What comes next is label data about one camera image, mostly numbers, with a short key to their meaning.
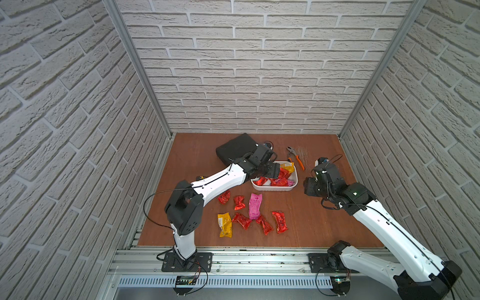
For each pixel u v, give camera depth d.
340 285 0.69
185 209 0.46
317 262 0.74
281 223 0.83
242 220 0.83
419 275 0.39
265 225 0.81
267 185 0.96
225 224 0.79
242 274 0.74
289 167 0.96
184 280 0.73
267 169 0.74
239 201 0.87
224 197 0.90
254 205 0.85
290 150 1.11
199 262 0.73
